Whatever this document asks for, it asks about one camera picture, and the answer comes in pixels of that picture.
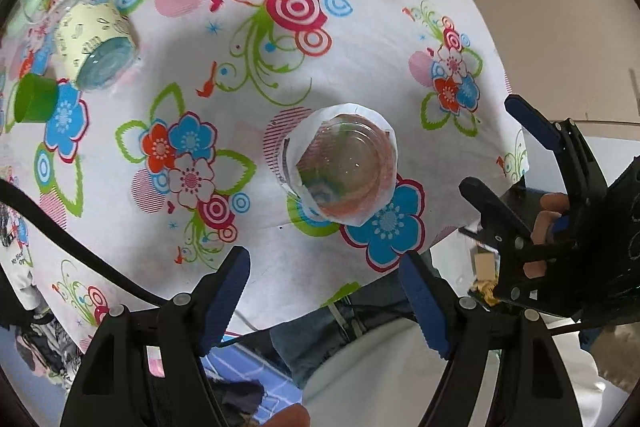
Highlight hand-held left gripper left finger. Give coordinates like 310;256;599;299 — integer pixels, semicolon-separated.
60;246;250;427

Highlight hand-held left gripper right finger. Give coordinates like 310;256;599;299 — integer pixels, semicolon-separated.
399;252;586;427

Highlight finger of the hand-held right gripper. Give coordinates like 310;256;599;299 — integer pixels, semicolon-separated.
459;177;532;254
504;94;609;208

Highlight clear cup with paper sleeve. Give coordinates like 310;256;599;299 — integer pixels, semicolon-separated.
278;104;399;228

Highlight small green cup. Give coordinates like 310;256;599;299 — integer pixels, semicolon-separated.
13;73;59;124

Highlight pale yellow printed cup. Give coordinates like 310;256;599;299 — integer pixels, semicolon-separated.
54;2;138;90

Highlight person's right hand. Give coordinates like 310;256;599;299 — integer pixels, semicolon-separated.
522;193;571;279

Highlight person's left hand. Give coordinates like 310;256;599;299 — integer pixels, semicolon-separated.
267;404;311;427

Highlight person's white shirt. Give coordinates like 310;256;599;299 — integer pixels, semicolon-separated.
302;314;640;427

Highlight person's blue jeans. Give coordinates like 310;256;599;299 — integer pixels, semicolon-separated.
269;279;441;390

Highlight floral tablecloth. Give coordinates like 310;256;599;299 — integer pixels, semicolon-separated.
0;0;531;358

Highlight black cable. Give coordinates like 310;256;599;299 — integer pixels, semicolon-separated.
0;178;171;308

